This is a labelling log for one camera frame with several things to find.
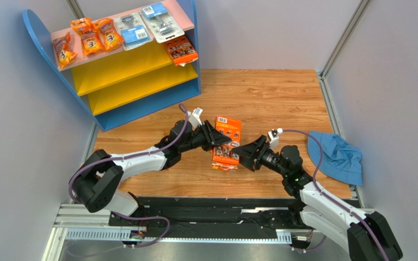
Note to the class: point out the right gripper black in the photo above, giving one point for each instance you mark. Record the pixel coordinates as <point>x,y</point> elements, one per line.
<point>259,153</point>

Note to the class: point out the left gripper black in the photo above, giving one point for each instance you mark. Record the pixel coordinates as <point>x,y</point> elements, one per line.
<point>212,137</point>

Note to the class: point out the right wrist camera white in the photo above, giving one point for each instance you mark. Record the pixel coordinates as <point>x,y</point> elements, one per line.
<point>273,137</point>

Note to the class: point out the blue Gillette razor blister pack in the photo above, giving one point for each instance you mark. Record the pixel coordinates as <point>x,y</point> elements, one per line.
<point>161,23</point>

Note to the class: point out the blue bucket hat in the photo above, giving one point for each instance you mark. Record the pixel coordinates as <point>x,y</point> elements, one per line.
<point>341,161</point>

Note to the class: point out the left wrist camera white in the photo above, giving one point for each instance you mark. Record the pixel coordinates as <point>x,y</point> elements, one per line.
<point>194,117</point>

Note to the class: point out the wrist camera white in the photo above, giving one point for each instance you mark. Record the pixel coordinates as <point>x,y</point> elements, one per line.
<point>194,117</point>
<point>273,137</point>

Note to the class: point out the orange razor box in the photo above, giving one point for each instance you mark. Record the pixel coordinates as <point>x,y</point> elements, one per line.
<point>181,51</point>
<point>223,158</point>

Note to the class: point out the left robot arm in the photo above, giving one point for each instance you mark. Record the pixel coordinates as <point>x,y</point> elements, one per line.
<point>96,183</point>

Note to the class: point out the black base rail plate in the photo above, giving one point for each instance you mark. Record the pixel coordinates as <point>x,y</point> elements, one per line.
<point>222,218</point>

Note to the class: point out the razor blister pack on shelf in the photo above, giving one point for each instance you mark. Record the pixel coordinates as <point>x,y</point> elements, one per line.
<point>133,30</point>

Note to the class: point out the orange BIC razor bag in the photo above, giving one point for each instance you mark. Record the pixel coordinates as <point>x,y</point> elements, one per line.
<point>63,48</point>
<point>90,40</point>
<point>112,39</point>

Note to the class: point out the blue shelf with coloured boards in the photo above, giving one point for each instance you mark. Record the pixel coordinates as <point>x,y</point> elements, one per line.
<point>120,86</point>

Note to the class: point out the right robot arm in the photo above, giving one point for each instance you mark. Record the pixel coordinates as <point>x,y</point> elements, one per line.
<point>364,236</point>

